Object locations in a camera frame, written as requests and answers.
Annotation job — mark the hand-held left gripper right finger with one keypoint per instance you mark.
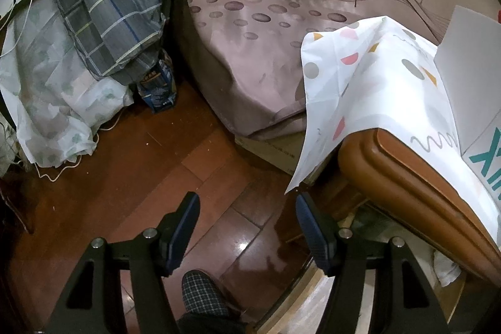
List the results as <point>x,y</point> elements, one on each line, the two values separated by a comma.
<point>313,236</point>

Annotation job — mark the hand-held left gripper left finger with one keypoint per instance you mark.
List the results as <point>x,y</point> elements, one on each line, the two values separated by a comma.
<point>184,228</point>

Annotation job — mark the white shoe box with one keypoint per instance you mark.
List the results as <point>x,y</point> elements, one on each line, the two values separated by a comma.
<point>469,83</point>

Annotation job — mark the plaid slipper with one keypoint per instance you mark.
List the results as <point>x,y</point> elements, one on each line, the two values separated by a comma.
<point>203,295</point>

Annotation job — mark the cardboard box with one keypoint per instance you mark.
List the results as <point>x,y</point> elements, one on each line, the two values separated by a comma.
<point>270,154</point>

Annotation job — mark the wooden nightstand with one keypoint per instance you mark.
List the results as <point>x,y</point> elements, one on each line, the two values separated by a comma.
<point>411,177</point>

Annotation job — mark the blue packet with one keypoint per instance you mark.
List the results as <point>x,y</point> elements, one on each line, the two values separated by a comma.
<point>156,87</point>

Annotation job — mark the white patterned cloth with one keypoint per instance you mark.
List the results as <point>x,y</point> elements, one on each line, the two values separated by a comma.
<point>372,83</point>

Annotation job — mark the bed with leaf-print sheet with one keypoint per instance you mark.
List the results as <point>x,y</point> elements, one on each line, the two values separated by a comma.
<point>254,64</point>

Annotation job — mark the white green-printed cloth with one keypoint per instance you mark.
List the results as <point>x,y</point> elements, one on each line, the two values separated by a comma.
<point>51,103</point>

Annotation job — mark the grey plaid cloth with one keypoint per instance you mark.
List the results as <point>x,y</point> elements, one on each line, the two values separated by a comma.
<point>113,5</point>

